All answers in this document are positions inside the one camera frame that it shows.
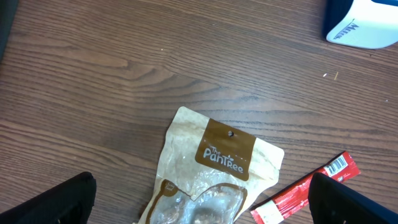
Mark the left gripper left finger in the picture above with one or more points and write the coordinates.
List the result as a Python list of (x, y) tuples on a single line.
[(70, 202)]

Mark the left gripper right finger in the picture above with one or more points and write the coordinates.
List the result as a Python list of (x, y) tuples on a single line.
[(334, 203)]

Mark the red snack bar wrapper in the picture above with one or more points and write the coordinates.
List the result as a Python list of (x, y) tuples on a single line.
[(294, 197)]

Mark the brown Pantree snack pouch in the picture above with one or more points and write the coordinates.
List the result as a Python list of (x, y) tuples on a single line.
[(209, 172)]

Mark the white barcode scanner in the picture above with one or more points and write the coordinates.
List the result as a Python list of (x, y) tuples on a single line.
[(366, 24)]

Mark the grey plastic mesh basket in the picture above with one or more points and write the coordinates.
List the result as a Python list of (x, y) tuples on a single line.
[(8, 9)]

